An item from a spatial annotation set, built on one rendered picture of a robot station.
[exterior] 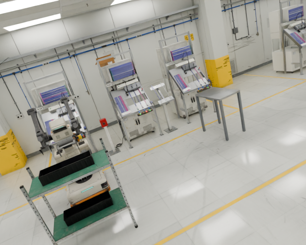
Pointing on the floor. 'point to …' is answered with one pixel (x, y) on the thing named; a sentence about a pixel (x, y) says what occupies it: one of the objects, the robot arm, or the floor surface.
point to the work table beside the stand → (213, 92)
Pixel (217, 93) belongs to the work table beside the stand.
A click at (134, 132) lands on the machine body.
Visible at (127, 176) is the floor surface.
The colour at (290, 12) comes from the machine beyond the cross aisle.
